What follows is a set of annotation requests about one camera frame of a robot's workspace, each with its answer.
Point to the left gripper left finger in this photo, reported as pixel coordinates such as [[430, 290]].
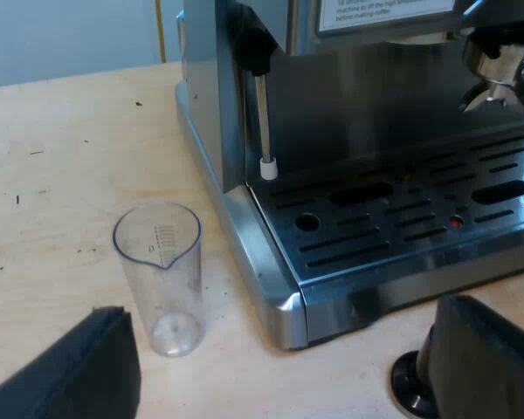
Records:
[[70, 371]]

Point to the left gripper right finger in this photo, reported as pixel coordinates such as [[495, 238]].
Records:
[[493, 366]]

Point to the steel espresso machine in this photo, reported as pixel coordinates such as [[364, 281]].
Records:
[[353, 131]]

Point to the clear measuring glass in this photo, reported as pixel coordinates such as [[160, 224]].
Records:
[[174, 283]]

